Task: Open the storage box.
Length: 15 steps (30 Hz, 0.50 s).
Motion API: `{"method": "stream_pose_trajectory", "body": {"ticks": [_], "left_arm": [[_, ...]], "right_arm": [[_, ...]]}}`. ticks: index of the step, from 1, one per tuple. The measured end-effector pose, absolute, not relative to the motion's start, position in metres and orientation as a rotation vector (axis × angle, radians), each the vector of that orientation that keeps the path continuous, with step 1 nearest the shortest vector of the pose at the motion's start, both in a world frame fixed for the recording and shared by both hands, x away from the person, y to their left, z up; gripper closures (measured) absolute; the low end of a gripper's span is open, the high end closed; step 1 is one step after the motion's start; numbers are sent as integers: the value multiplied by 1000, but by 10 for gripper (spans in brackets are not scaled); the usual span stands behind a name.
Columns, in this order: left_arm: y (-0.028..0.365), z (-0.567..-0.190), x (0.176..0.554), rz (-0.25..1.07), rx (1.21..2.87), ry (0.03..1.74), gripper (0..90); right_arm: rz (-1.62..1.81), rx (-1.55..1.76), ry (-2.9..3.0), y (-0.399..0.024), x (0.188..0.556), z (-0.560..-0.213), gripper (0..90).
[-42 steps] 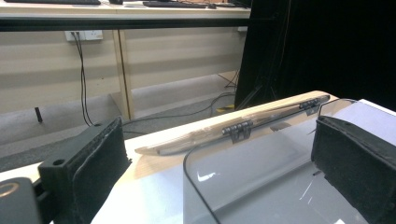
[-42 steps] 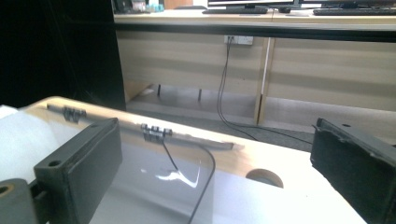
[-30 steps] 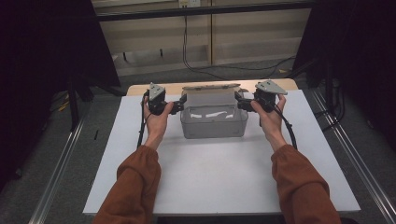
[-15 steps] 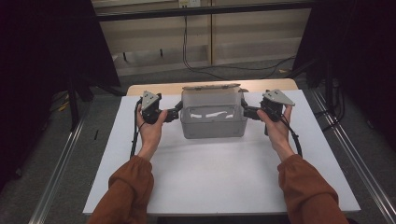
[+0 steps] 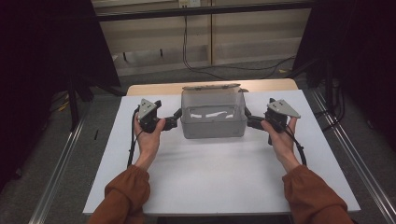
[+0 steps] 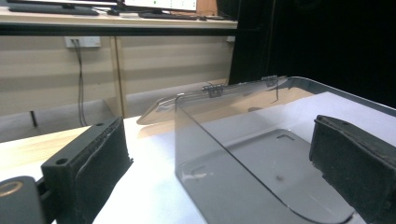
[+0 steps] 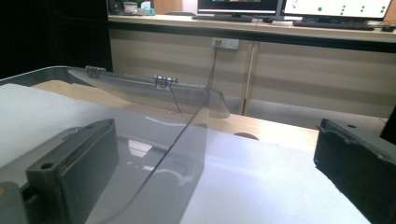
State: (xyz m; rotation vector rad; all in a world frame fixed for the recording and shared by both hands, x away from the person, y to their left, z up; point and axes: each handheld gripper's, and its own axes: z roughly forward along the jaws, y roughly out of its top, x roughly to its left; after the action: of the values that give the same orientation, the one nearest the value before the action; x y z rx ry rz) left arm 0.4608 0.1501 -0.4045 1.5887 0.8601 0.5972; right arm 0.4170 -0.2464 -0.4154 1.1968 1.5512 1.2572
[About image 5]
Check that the white wall socket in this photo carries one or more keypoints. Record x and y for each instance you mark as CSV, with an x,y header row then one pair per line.
x,y
189,3

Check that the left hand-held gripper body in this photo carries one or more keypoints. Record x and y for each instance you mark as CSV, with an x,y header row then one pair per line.
x,y
146,110

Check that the black curtain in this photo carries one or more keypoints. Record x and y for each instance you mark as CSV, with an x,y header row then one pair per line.
x,y
367,46
31,62

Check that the small yellow object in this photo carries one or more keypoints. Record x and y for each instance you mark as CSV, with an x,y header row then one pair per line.
x,y
63,106

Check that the white table cover sheet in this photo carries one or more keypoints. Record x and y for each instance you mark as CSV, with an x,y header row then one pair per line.
x,y
218,174

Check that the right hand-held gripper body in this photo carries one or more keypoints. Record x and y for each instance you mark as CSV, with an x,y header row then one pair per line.
x,y
280,109

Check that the grey plastic lidded storage box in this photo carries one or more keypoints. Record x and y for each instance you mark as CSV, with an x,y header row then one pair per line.
x,y
211,129

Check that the small black stick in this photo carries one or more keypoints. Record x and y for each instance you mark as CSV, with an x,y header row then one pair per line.
x,y
96,134

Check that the aluminium floor rail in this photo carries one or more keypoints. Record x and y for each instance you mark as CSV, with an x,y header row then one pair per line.
x,y
56,174
358,161

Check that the person's right hand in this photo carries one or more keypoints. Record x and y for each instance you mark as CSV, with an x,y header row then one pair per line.
x,y
283,146

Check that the black metal stand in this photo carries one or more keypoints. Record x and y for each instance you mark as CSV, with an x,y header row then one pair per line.
x,y
328,84
73,109

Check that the black horizontal bar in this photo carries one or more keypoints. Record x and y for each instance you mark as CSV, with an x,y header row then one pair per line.
x,y
155,14

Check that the short black peg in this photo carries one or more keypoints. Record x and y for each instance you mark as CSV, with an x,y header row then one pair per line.
x,y
124,56
161,52

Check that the person's left hand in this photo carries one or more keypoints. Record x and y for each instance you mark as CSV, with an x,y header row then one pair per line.
x,y
148,146

